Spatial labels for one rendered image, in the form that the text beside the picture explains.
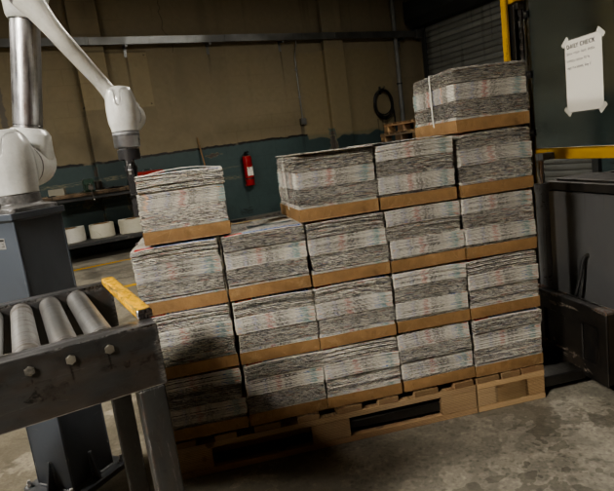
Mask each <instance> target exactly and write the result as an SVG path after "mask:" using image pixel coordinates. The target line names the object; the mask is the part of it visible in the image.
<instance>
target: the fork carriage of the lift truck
mask: <svg viewBox="0 0 614 491"><path fill-rule="evenodd" d="M538 286H539V292H538V294H539V295H540V306H538V307H537V308H539V309H541V310H542V312H541V313H542V314H541V315H542V321H541V323H540V325H541V327H540V328H541V329H540V330H541V331H542V332H541V336H542V337H541V339H542V343H541V344H542V348H544V349H546V354H547V355H549V356H550V357H552V358H554V359H557V360H559V361H560V362H565V361H569V362H571V363H573V364H575V365H577V366H578V367H580V368H582V369H583V374H584V375H586V376H588V377H589V378H591V379H593V380H595V381H597V382H598V383H599V384H601V385H603V386H605V387H607V388H610V386H614V310H613V309H610V308H607V307H604V306H601V305H598V304H596V303H594V302H591V301H588V300H585V299H582V298H580V297H577V296H574V295H571V294H568V293H565V292H563V291H560V290H557V289H554V288H551V287H548V286H546V285H543V284H539V285H538Z"/></svg>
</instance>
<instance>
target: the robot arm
mask: <svg viewBox="0 0 614 491"><path fill-rule="evenodd" d="M1 1H2V5H3V9H4V14H5V16H6V17H7V19H8V20H9V35H10V63H11V91H12V119H13V127H12V128H9V129H4V130H0V215H1V214H12V213H18V212H23V211H29V210H34V209H39V208H49V207H55V206H57V205H58V204H57V202H48V201H43V200H42V197H41V194H40V192H39V191H40V190H39V186H40V185H42V184H44V183H46V182H48V181H49V180H50V179H51V178H52V177H53V176H54V174H55V172H56V169H57V159H56V156H55V152H54V147H53V142H52V136H51V135H50V134H49V133H48V132H47V131H46V130H43V97H42V60H41V31H42V32H43V33H44V34H45V35H46V36H47V37H48V38H49V39H50V40H51V41H52V42H53V44H54V45H55V46H56V47H57V48H58V49H59V50H60V51H61V52H62V53H63V54H64V55H65V56H66V57H67V58H68V59H69V60H70V61H71V62H72V63H73V64H74V65H75V67H76V68H77V69H78V70H79V71H80V72H81V73H82V74H83V75H84V76H85V77H86V78H87V79H88V80H89V81H90V82H91V83H92V84H93V85H94V86H95V88H96V89H97V90H98V91H99V93H100V94H101V95H102V97H103V98H104V100H105V110H106V116H107V121H108V125H109V127H110V129H111V131H112V136H113V143H114V148H115V149H119V150H118V151H117V153H118V159H119V161H126V166H125V171H126V173H127V178H128V181H129V186H130V192H131V197H130V198H132V202H133V209H134V217H139V212H140V210H139V209H138V200H137V197H136V195H138V194H137V192H136V182H135V179H134V178H135V177H136V176H138V174H137V165H136V164H135V163H134V160H138V159H140V151H139V148H137V147H139V146H141V145H140V137H139V130H140V129H141V128H142V127H143V126H144V124H145V119H146V117H145V113H144V111H143V109H142V108H141V107H140V106H139V104H138V103H137V102H136V100H135V97H134V94H133V92H132V90H131V88H130V87H126V86H113V85H112V83H111V82H110V81H109V80H108V79H107V78H106V77H105V76H104V75H103V73H102V72H101V71H100V70H99V69H98V68H97V66H96V65H95V64H94V63H93V62H92V60H91V59H90V58H89V57H88V56H87V54H86V53H85V52H84V51H83V50H82V49H81V47H80V46H79V45H78V44H77V43H76V42H75V40H74V39H73V38H72V37H71V36H70V35H69V33H68V32H67V31H66V30H65V29H64V27H63V26H62V25H61V24H60V22H59V21H58V19H57V18H56V16H55V15H54V13H53V12H52V10H51V8H50V7H49V5H48V4H49V0H1Z"/></svg>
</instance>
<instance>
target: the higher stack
mask: <svg viewBox="0 0 614 491"><path fill-rule="evenodd" d="M524 64H526V62H525V60H515V61H504V62H495V63H488V64H479V65H471V66H463V67H457V68H451V69H447V70H445V71H443V72H440V73H438V74H436V75H433V77H430V76H428V78H426V79H423V80H420V81H418V82H416V83H414V84H413V95H414V97H413V101H415V102H413V105H414V107H413V108H414V115H415V116H414V117H415V119H416V120H415V122H416V123H415V124H416V126H415V128H418V127H423V126H429V125H433V127H435V125H434V124H439V123H444V122H450V121H455V120H462V119H470V118H477V117H484V116H492V115H499V114H507V113H514V112H521V111H528V110H526V109H527V108H530V104H528V103H529V99H528V97H529V95H528V93H529V92H527V91H526V86H525V85H526V82H525V81H526V79H525V78H526V77H525V76H524V75H526V74H525V70H526V69H524V68H525V65H524ZM523 81H524V82H523ZM521 125H523V124H518V125H511V126H505V127H497V128H490V129H483V130H475V131H468V132H455V133H448V134H440V135H446V136H448V137H452V145H453V146H452V149H453V150H452V151H453V152H452V153H453V154H450V155H453V158H452V159H453V160H454V161H453V162H454V163H453V165H454V169H455V171H454V175H453V176H455V177H454V180H455V182H454V183H455V185H458V186H461V189H462V186H463V185H469V184H476V183H483V182H488V181H495V180H501V179H508V178H514V177H521V176H527V175H531V174H532V164H533V163H532V161H531V160H530V159H531V157H532V156H531V155H532V148H531V147H532V146H531V145H532V144H531V142H532V141H529V140H530V130H529V127H517V126H521ZM511 127H515V128H511ZM504 128H507V129H504ZM499 129H500V130H499ZM530 192H532V190H530V189H524V188H520V189H515V190H509V191H503V192H496V193H490V194H484V195H477V196H472V197H466V198H459V197H457V199H454V200H458V201H459V206H460V207H459V208H461V209H459V210H460V211H459V212H460V213H461V214H460V216H459V219H460V225H461V226H460V227H459V228H461V229H462V230H464V232H462V233H463V234H464V238H465V239H464V240H465V243H464V247H465V248H468V247H474V246H485V245H491V244H496V243H502V242H507V241H513V240H520V239H526V238H532V237H535V235H536V234H537V233H536V232H535V229H536V227H535V226H536V225H535V223H534V222H536V221H535V219H533V218H534V204H531V203H532V199H533V198H532V194H531V193H530ZM536 256H537V255H536V251H535V250H533V249H531V248H530V249H525V250H519V251H513V252H507V253H501V254H495V255H490V256H485V257H479V258H473V259H465V260H461V261H463V262H465V263H466V271H467V272H466V274H467V275H466V276H467V277H466V278H467V290H468V291H467V292H468V295H467V296H468V298H467V299H468V301H467V302H468V303H469V305H468V306H469V307H468V308H470V309H473V308H477V307H482V306H487V305H492V304H498V303H503V302H508V301H513V300H518V299H522V298H527V297H532V296H537V295H538V292H539V286H538V285H539V283H538V280H537V279H539V273H538V268H537V267H538V265H539V264H537V263H536V262H537V259H536ZM541 312H542V310H541V309H539V308H537V307H533V308H528V309H523V310H518V311H513V312H509V313H504V314H499V315H494V316H489V317H484V318H479V319H474V320H469V321H467V322H468V325H469V330H470V331H469V332H470V335H471V336H472V337H471V339H472V340H471V341H472V345H473V347H472V350H473V351H472V354H473V362H472V363H473V364H474V366H475V367H477V366H482V365H486V364H491V363H494V362H499V361H503V360H508V359H517V358H522V357H526V356H531V355H536V354H541V353H542V351H543V348H542V344H541V343H542V339H541V337H542V336H541V332H542V331H541V330H540V329H541V328H540V327H541V325H540V323H541V321H542V315H541V314H542V313H541ZM544 375H545V374H544V365H543V364H542V363H539V364H534V365H529V366H526V367H521V368H517V369H512V370H507V371H503V372H498V373H494V374H489V375H485V376H481V377H473V378H471V379H473V380H474V384H475V385H476V394H477V406H478V412H483V411H487V410H492V409H496V408H500V407H505V406H509V405H513V404H518V403H522V402H527V401H531V400H534V399H539V398H543V397H546V393H545V381H544Z"/></svg>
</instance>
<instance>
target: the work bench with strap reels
mask: <svg viewBox="0 0 614 491"><path fill-rule="evenodd" d="M156 171H160V170H151V169H150V170H148V171H141V172H138V173H137V174H138V176H140V175H146V174H149V173H152V174H153V172H156ZM160 172H164V171H160ZM156 173H158V172H156ZM93 193H94V197H95V199H97V198H103V197H110V196H117V195H124V194H130V193H131V192H130V186H129V185H128V186H124V187H119V188H112V189H111V188H109V189H101V190H95V191H94V192H93ZM90 199H93V194H92V192H88V193H82V192H80V193H73V194H66V195H62V196H55V197H52V198H48V197H46V198H42V200H43V201H48V202H57V204H64V203H71V202H78V201H84V200H90ZM140 222H141V221H140V217H129V218H124V219H119V220H118V224H119V229H120V232H116V233H115V228H114V223H113V221H106V222H99V223H95V224H91V225H89V231H90V237H88V238H86V233H85V227H84V225H82V226H75V227H68V228H64V230H65V234H66V238H67V243H68V247H69V249H74V248H79V247H84V246H94V245H99V244H105V243H110V242H115V241H121V240H125V239H130V238H136V237H141V236H142V233H143V232H144V231H143V230H142V228H141V224H140Z"/></svg>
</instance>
